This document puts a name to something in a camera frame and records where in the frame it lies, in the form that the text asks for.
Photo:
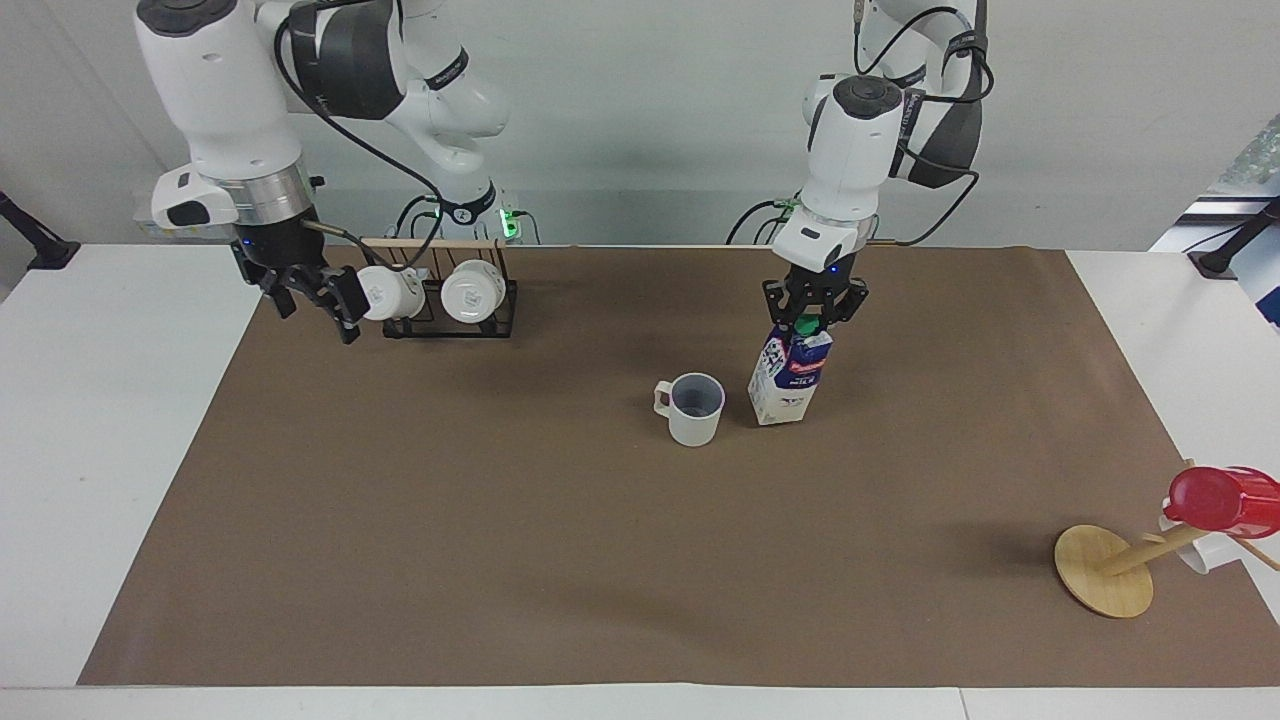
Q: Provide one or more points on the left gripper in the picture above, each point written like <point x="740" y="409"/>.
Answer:
<point x="822" y="280"/>

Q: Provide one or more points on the white and blue milk carton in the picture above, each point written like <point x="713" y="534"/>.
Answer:
<point x="785" y="385"/>

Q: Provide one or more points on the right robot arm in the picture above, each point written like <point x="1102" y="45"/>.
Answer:
<point x="220" y="90"/>

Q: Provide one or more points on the red cup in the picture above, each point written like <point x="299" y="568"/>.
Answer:
<point x="1220" y="500"/>

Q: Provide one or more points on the wooden mug tree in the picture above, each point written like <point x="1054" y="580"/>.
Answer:
<point x="1100" y="570"/>

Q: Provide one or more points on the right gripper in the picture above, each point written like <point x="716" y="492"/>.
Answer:
<point x="278" y="245"/>

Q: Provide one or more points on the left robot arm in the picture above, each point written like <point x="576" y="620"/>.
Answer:
<point x="850" y="160"/>

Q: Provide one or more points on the small white cup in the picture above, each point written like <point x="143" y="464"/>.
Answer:
<point x="1205" y="552"/>

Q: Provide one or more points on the black stand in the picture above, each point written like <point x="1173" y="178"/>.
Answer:
<point x="40" y="245"/>
<point x="1235" y="245"/>

